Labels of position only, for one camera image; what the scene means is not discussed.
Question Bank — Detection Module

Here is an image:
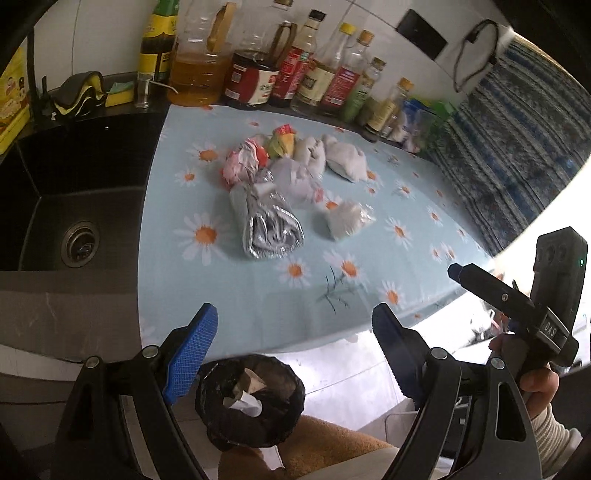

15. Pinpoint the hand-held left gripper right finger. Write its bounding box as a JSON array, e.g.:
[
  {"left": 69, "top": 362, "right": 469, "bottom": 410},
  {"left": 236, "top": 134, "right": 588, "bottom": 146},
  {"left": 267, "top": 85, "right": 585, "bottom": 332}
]
[{"left": 372, "top": 302, "right": 543, "bottom": 480}]

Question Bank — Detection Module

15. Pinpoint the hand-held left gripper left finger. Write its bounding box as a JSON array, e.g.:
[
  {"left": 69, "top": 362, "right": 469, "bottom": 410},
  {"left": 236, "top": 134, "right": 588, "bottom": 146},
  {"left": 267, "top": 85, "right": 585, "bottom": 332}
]
[{"left": 48, "top": 302, "right": 219, "bottom": 480}]

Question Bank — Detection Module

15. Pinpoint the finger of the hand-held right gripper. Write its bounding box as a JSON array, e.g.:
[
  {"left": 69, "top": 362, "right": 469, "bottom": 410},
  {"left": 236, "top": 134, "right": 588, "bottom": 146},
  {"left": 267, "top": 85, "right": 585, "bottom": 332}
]
[{"left": 447, "top": 263, "right": 539, "bottom": 329}]

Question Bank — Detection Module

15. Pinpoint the trash bin with black liner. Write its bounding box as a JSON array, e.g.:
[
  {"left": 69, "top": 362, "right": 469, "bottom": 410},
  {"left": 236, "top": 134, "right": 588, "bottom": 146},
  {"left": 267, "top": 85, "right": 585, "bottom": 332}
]
[{"left": 194, "top": 354, "right": 307, "bottom": 451}]

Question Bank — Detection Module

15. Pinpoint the clear bag with white paper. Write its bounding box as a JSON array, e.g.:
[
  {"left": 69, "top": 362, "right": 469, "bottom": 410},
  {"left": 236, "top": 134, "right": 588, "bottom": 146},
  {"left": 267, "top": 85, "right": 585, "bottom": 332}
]
[{"left": 315, "top": 200, "right": 376, "bottom": 241}]

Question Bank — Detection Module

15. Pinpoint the silver foil wrapper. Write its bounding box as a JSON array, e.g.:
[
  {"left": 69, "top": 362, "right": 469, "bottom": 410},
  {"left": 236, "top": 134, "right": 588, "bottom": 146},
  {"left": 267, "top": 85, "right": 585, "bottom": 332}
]
[{"left": 229, "top": 168, "right": 305, "bottom": 260}]

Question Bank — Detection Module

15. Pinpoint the large white bag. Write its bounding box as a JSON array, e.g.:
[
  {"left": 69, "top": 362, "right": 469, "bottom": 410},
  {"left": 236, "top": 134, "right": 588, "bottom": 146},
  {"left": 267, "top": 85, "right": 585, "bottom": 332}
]
[{"left": 322, "top": 134, "right": 369, "bottom": 184}]

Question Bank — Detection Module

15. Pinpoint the white plastic bag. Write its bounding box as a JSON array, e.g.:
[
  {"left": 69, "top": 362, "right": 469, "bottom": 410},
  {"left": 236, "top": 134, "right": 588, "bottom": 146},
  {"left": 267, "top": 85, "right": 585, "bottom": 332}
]
[{"left": 270, "top": 158, "right": 324, "bottom": 205}]

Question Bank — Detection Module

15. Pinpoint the red and white wrapper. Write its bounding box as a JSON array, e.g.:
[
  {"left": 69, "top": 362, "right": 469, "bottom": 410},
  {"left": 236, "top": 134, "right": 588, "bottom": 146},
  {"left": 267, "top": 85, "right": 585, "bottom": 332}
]
[{"left": 222, "top": 138, "right": 271, "bottom": 186}]

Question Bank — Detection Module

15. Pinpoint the small white bag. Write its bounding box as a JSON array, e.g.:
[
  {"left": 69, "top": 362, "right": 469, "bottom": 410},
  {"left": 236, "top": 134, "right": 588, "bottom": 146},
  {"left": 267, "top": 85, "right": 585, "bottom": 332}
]
[{"left": 294, "top": 136, "right": 327, "bottom": 175}]

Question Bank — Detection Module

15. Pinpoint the green and red snack wrapper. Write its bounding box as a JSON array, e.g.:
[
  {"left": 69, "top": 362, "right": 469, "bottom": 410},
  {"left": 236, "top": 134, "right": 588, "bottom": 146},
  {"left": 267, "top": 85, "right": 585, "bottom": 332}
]
[{"left": 269, "top": 124, "right": 297, "bottom": 160}]

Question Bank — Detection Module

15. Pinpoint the person's right forearm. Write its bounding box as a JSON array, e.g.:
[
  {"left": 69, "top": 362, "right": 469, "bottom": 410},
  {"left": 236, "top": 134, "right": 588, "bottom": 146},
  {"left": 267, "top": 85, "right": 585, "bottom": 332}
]
[{"left": 529, "top": 401, "right": 585, "bottom": 480}]

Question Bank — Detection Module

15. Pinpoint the person's right hand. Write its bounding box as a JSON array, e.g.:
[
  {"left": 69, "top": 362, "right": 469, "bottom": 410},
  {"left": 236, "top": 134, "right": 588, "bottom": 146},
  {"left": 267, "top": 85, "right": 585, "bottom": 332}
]
[{"left": 488, "top": 335, "right": 560, "bottom": 420}]

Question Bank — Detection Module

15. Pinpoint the crumpled white paper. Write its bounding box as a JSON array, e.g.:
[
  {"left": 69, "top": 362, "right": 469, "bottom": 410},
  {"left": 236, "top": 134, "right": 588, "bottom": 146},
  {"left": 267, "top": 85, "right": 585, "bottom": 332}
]
[{"left": 223, "top": 367, "right": 269, "bottom": 419}]

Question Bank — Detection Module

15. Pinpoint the floral light blue tablecloth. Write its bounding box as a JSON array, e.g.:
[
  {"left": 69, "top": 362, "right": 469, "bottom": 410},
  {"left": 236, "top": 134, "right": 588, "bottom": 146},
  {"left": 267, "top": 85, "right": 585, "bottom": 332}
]
[{"left": 136, "top": 104, "right": 497, "bottom": 366}]

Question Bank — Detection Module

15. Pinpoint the person's leg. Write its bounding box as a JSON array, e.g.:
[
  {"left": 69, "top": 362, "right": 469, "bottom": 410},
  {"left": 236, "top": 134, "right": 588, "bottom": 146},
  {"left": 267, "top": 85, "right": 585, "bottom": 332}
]
[{"left": 217, "top": 414, "right": 399, "bottom": 480}]

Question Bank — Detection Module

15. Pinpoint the blue patterned cloth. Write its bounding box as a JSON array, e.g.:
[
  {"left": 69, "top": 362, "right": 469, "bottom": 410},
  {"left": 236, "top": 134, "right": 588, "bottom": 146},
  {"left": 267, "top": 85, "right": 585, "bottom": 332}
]
[{"left": 427, "top": 41, "right": 591, "bottom": 256}]

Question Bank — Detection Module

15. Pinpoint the metal sink drain strainer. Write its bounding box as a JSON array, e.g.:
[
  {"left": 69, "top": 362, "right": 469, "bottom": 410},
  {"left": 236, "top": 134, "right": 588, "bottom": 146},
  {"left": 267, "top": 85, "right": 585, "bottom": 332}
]
[{"left": 61, "top": 222, "right": 100, "bottom": 267}]

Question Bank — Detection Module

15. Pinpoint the white seasoning packet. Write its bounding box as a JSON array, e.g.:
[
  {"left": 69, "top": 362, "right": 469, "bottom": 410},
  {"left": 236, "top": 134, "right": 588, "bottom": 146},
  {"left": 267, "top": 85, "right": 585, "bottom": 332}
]
[{"left": 392, "top": 99, "right": 437, "bottom": 154}]

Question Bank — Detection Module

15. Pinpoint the green plastic packet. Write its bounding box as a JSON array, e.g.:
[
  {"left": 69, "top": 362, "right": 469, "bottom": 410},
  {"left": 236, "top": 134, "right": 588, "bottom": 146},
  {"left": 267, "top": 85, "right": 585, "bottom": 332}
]
[{"left": 411, "top": 96, "right": 458, "bottom": 148}]

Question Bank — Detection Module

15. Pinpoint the black kitchen sink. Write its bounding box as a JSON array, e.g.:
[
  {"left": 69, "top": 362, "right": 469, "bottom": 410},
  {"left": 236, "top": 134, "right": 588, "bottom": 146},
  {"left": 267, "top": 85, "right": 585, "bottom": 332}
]
[{"left": 0, "top": 111, "right": 168, "bottom": 273}]

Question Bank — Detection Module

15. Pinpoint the green sauce bottle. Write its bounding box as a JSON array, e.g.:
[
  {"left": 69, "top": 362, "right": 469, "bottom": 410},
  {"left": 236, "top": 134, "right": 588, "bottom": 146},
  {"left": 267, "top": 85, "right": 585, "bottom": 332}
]
[{"left": 341, "top": 56, "right": 387, "bottom": 126}]

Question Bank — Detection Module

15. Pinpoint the clear bottle with red label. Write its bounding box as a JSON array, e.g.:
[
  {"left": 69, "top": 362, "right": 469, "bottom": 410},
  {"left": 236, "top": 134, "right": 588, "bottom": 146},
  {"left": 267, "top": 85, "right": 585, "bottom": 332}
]
[{"left": 321, "top": 30, "right": 374, "bottom": 119}]

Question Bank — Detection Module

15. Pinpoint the clear bottle with cream label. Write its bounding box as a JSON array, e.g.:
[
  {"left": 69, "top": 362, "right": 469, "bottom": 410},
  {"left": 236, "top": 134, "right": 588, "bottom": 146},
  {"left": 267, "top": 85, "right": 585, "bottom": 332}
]
[{"left": 292, "top": 22, "right": 358, "bottom": 116}]

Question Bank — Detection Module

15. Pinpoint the metal soap dispenser pump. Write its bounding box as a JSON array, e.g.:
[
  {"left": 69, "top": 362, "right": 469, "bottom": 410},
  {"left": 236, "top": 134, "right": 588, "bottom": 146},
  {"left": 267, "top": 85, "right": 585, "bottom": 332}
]
[{"left": 135, "top": 71, "right": 179, "bottom": 110}]

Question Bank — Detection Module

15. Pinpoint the yellow and green sponge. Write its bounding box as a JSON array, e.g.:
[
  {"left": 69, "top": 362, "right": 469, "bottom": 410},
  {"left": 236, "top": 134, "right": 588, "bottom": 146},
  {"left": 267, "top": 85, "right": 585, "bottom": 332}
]
[{"left": 106, "top": 80, "right": 137, "bottom": 108}]

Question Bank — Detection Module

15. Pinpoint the dark soy sauce jug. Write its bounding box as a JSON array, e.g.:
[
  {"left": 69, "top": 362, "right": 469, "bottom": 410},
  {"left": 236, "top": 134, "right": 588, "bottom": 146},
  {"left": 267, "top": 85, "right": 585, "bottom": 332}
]
[{"left": 223, "top": 0, "right": 297, "bottom": 110}]

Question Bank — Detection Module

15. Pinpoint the large clear cooking oil jug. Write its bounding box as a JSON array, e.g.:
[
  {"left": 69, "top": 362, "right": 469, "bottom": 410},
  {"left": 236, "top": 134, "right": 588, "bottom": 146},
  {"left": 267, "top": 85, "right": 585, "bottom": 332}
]
[{"left": 167, "top": 0, "right": 242, "bottom": 108}]

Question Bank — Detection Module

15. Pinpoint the dark bottle with red label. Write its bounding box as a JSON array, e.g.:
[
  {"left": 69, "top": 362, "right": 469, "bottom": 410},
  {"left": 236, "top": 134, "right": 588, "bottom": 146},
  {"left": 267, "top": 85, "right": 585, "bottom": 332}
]
[{"left": 270, "top": 9, "right": 327, "bottom": 110}]

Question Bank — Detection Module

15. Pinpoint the yellow printed box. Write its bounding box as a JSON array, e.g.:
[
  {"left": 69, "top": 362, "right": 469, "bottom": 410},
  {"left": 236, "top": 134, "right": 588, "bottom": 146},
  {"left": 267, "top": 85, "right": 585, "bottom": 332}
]
[{"left": 0, "top": 46, "right": 31, "bottom": 154}]

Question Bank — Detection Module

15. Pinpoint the green bottle with yellow label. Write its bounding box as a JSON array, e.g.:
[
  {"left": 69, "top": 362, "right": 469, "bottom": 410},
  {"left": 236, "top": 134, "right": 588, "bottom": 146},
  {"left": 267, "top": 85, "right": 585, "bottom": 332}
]
[{"left": 139, "top": 0, "right": 182, "bottom": 85}]

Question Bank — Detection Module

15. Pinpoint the black faucet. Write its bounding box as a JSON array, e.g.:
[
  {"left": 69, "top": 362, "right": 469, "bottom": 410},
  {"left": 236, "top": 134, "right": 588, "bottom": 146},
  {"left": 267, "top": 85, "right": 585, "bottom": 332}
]
[{"left": 25, "top": 31, "right": 57, "bottom": 121}]

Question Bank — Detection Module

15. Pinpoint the black cable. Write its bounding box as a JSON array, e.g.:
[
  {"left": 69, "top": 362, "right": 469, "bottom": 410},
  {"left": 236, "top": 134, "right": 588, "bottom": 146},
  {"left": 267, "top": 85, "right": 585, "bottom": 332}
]
[{"left": 452, "top": 19, "right": 502, "bottom": 94}]

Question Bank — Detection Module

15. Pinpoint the black wall socket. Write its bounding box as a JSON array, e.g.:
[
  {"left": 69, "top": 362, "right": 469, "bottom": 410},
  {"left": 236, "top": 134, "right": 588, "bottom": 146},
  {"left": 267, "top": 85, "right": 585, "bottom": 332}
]
[{"left": 396, "top": 9, "right": 449, "bottom": 61}]

